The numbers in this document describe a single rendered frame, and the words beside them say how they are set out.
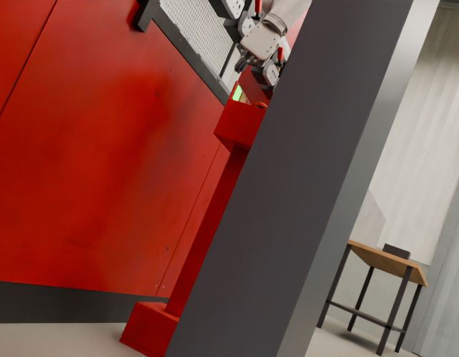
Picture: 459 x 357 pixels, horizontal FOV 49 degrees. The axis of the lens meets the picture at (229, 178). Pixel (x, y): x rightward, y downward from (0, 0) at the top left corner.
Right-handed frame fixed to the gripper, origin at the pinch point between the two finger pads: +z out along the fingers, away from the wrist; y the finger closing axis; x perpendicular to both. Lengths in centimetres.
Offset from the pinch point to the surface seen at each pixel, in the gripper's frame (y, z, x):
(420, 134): -105, -266, -675
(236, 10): 23.1, -22.6, -25.8
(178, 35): 14.1, 8.9, 19.0
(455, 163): -173, -254, -651
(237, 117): -11.6, 14.5, 6.9
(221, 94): 4.1, 7.5, -18.2
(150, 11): 15.8, 12.4, 36.9
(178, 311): -35, 70, 2
